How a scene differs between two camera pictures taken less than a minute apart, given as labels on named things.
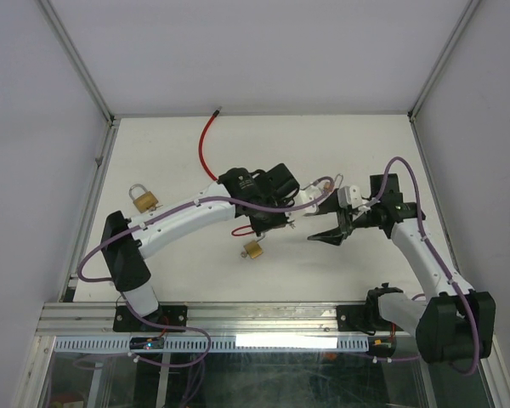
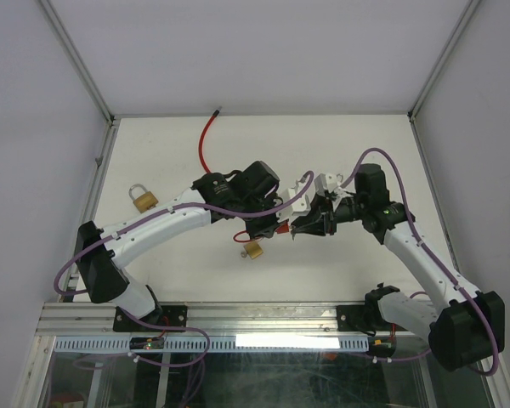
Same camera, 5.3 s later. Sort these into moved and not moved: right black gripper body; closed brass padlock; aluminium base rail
Moved: right black gripper body
Not moved: closed brass padlock; aluminium base rail
